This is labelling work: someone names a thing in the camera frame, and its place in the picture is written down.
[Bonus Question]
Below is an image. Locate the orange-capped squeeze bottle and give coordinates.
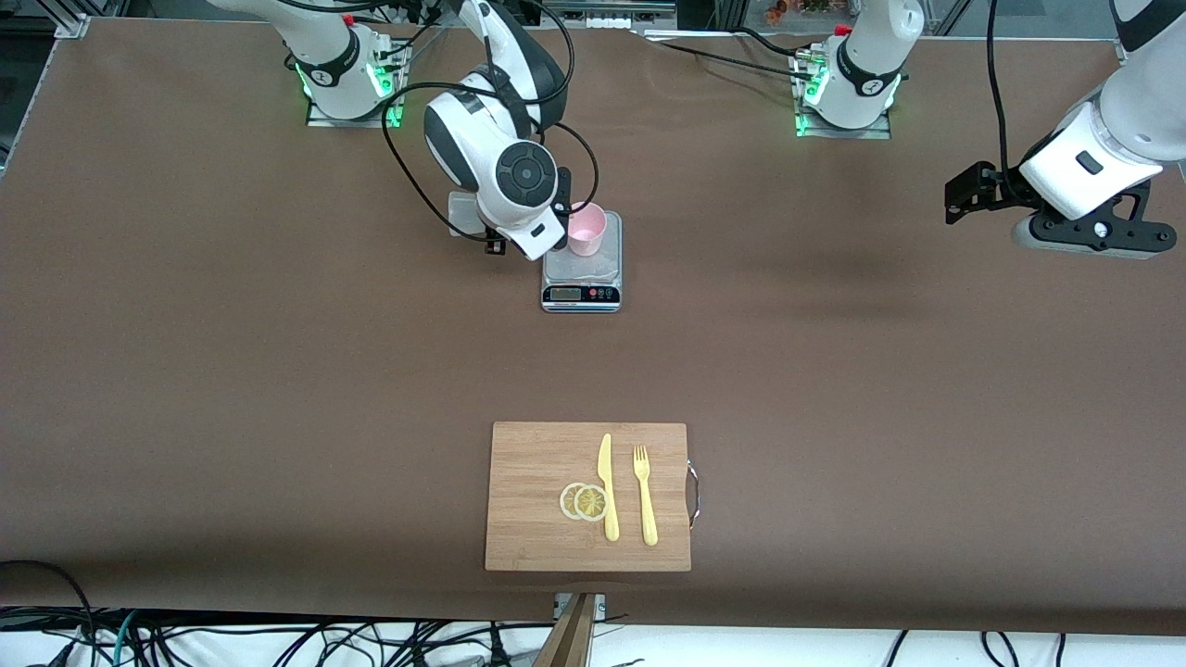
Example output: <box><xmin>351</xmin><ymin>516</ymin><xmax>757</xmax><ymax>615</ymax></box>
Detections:
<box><xmin>448</xmin><ymin>190</ymin><xmax>485</xmax><ymax>239</ymax></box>

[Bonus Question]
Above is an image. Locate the pink plastic cup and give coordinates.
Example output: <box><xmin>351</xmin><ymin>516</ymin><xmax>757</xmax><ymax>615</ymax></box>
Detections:
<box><xmin>567</xmin><ymin>202</ymin><xmax>609</xmax><ymax>258</ymax></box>

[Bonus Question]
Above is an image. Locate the silver digital kitchen scale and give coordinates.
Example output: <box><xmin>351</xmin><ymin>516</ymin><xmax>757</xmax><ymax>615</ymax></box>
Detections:
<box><xmin>541</xmin><ymin>210</ymin><xmax>623</xmax><ymax>314</ymax></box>

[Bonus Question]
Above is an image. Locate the wooden cutting board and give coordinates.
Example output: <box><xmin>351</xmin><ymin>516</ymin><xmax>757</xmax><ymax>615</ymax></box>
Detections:
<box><xmin>485</xmin><ymin>422</ymin><xmax>701</xmax><ymax>573</ymax></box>

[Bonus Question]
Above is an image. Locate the yellow plastic knife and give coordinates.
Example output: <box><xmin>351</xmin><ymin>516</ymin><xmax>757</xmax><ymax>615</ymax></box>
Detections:
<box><xmin>597</xmin><ymin>433</ymin><xmax>621</xmax><ymax>543</ymax></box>

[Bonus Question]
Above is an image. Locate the white power strip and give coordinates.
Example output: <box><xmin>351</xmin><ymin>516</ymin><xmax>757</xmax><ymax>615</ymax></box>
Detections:
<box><xmin>542</xmin><ymin>0</ymin><xmax>677</xmax><ymax>29</ymax></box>

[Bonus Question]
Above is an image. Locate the orange flower decoration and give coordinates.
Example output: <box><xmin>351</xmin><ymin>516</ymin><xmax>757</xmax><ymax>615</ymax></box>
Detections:
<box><xmin>764</xmin><ymin>0</ymin><xmax>835</xmax><ymax>24</ymax></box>

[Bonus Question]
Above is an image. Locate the brown table cover sheet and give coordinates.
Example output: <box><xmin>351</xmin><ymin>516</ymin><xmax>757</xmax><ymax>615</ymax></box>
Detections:
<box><xmin>0</xmin><ymin>17</ymin><xmax>1186</xmax><ymax>623</ymax></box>

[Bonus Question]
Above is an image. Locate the yellow plastic fork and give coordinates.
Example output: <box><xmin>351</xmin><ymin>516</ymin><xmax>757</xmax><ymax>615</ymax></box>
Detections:
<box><xmin>633</xmin><ymin>445</ymin><xmax>660</xmax><ymax>547</ymax></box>

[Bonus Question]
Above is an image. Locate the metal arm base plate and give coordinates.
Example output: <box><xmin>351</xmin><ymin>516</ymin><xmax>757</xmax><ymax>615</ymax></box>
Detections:
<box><xmin>795</xmin><ymin>102</ymin><xmax>892</xmax><ymax>140</ymax></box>
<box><xmin>306</xmin><ymin>93</ymin><xmax>405</xmax><ymax>129</ymax></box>

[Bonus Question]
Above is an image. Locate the black base cable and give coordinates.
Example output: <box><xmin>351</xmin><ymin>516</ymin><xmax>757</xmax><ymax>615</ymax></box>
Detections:
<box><xmin>371</xmin><ymin>9</ymin><xmax>448</xmax><ymax>66</ymax></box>

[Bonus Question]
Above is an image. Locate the black table cable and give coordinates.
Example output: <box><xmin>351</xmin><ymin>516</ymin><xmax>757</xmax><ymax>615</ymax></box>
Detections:
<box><xmin>732</xmin><ymin>26</ymin><xmax>818</xmax><ymax>60</ymax></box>
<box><xmin>637</xmin><ymin>32</ymin><xmax>816</xmax><ymax>84</ymax></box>

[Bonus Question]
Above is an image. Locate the wooden post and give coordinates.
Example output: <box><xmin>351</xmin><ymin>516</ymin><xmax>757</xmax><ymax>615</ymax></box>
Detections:
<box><xmin>533</xmin><ymin>593</ymin><xmax>599</xmax><ymax>667</ymax></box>

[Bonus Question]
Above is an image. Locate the teal floor cable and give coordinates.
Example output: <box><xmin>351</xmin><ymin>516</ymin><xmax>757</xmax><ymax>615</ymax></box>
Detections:
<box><xmin>107</xmin><ymin>610</ymin><xmax>140</xmax><ymax>667</ymax></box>

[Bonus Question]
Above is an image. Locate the black looped floor cable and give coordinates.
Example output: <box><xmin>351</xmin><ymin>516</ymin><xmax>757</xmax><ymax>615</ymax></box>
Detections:
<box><xmin>0</xmin><ymin>560</ymin><xmax>98</xmax><ymax>667</ymax></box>

